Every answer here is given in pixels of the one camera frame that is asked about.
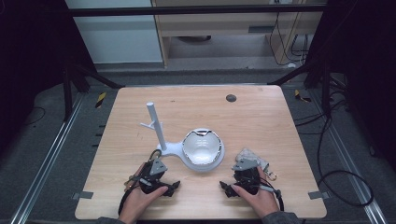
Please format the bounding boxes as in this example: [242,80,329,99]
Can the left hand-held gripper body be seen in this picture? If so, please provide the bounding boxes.
[124,157,181,198]

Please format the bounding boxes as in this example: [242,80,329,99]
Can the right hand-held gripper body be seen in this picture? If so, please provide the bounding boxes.
[219,158,284,199]

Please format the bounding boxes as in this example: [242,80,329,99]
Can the grey-white cloth pouch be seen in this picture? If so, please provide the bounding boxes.
[234,147,271,173]

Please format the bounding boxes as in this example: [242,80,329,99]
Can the person's right hand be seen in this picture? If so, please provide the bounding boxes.
[231,166,280,219]

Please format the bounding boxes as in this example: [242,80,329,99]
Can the person's left hand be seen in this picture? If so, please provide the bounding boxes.
[119,162,170,224]

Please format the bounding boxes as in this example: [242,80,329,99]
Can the white tree stand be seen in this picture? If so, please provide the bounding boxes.
[139,101,226,173]

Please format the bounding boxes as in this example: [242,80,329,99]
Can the grey tape strip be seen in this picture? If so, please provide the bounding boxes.
[307,189,331,201]
[71,190,94,201]

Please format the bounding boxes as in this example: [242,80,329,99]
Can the yellow-black striped tape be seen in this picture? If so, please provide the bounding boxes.
[94,91,107,109]
[293,89,313,104]

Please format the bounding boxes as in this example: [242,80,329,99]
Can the black metal stand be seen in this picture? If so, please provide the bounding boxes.
[266,57,332,118]
[61,61,126,123]

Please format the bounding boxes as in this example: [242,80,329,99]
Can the white cabinet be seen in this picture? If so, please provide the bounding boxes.
[64,0,164,65]

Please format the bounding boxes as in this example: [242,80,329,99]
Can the wooden shelf unit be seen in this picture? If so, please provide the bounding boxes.
[150,0,329,69]

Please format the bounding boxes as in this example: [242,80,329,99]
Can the black horizontal bar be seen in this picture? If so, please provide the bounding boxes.
[67,4,327,18]

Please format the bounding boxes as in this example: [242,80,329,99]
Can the black curtain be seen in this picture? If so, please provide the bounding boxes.
[304,0,396,172]
[0,0,98,157]

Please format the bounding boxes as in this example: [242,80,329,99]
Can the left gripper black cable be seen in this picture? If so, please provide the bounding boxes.
[117,186,133,217]

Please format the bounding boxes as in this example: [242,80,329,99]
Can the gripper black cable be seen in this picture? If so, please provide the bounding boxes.
[117,186,133,217]
[272,188,286,213]

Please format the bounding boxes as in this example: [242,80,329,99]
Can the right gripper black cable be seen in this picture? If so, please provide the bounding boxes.
[272,188,286,213]

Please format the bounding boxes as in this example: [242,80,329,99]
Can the black floor cable loop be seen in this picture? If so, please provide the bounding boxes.
[316,115,375,208]

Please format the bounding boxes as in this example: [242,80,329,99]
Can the metal floor rail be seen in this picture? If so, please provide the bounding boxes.
[311,89,388,224]
[8,92,86,224]

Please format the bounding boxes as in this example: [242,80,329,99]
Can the thin black floor cable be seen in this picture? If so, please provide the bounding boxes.
[23,105,47,127]

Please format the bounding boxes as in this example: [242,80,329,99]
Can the black hanging cables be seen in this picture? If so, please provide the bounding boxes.
[268,10,310,67]

